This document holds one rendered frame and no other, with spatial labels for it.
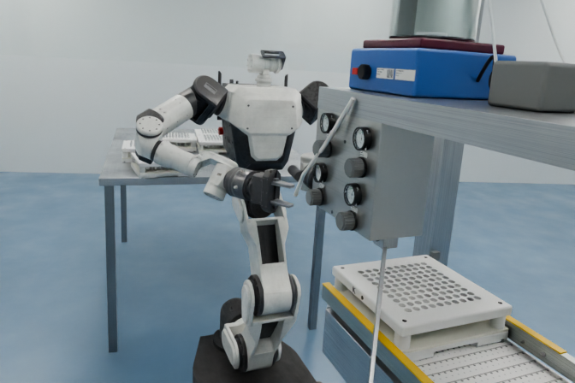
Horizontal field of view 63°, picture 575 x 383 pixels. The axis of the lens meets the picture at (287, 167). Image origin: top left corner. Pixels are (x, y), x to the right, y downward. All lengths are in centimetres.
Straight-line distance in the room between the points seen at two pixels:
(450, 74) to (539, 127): 28
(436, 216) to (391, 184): 40
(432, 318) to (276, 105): 100
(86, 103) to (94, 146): 51
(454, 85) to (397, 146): 13
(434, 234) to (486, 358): 33
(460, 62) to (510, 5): 593
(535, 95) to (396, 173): 24
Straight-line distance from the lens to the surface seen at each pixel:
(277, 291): 167
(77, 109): 590
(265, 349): 192
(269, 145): 167
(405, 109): 68
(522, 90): 66
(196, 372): 210
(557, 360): 96
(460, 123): 60
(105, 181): 221
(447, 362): 91
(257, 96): 163
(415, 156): 78
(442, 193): 114
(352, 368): 96
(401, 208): 79
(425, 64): 75
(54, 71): 593
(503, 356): 97
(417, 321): 86
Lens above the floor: 140
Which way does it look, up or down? 13 degrees down
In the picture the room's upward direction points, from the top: 3 degrees clockwise
